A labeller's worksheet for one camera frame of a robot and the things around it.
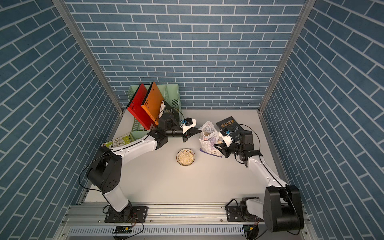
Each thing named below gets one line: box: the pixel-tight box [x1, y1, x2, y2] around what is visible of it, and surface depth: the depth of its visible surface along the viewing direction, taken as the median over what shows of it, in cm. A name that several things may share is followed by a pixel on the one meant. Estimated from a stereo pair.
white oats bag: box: [198, 121, 223, 158], surface depth 81 cm
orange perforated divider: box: [141, 81, 165, 126], surface depth 91 cm
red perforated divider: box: [126, 83, 156, 131], surface depth 88 cm
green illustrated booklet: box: [102, 132, 135, 149], surface depth 100 cm
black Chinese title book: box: [216, 116, 245, 142], surface depth 114 cm
